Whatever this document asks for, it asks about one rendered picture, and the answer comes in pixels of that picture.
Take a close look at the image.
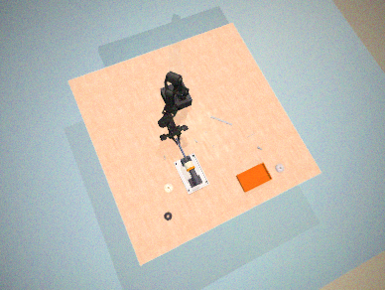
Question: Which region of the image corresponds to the cream flat washer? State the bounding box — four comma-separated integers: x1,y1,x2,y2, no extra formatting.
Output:
164,184,174,193

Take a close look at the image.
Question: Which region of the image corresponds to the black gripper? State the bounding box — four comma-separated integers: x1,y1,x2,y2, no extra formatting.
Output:
160,121,189,145

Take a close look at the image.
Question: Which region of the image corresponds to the orange shallow open tray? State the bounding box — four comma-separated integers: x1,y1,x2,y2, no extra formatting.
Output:
236,163,272,193

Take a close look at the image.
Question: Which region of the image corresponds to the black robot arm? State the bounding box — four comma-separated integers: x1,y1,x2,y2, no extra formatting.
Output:
158,71,190,137

